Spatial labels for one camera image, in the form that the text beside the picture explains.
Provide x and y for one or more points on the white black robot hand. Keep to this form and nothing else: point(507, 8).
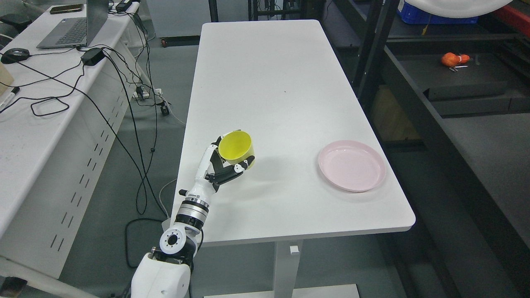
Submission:
point(211, 174)

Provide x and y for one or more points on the yellow plastic cup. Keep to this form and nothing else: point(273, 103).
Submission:
point(235, 147)

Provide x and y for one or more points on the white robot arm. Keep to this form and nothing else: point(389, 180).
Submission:
point(165, 271)

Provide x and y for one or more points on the white power strip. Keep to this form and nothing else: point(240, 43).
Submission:
point(142, 94)

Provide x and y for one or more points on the white table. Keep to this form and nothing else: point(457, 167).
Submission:
point(282, 221)

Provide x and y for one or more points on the pink plastic plate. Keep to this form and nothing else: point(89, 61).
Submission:
point(352, 166)

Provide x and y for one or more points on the black power adapter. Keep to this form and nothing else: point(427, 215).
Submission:
point(92, 56)

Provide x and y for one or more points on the white side desk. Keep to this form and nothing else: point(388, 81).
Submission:
point(55, 139)

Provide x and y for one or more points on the grey laptop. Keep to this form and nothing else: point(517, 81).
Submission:
point(79, 31)

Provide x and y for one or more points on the black white marker pen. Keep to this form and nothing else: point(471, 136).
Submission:
point(7, 99)

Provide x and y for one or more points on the black smartphone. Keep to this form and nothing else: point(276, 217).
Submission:
point(61, 9)

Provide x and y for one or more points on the black computer mouse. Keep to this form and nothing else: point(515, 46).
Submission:
point(14, 55)

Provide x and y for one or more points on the black metal rack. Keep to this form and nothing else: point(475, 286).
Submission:
point(457, 138)

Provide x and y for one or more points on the blue plastic crate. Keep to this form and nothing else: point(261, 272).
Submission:
point(412, 15)

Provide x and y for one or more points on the orange toy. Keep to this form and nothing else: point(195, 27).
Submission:
point(450, 59)

